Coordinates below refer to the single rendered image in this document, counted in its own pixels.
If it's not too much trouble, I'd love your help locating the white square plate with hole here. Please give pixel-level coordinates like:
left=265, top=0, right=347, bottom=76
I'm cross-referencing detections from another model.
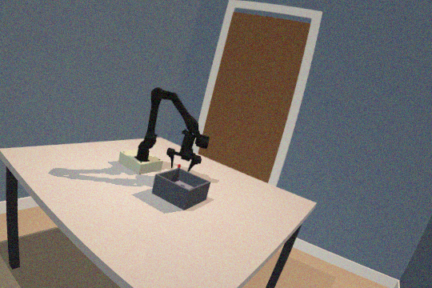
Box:
left=175, top=180, right=194, bottom=189

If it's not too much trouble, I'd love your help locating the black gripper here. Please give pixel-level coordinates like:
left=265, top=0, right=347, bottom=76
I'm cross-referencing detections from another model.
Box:
left=166, top=143, right=202, bottom=172

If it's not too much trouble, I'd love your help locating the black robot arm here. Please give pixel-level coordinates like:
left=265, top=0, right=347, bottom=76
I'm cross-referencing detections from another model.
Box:
left=136, top=87, right=210, bottom=162

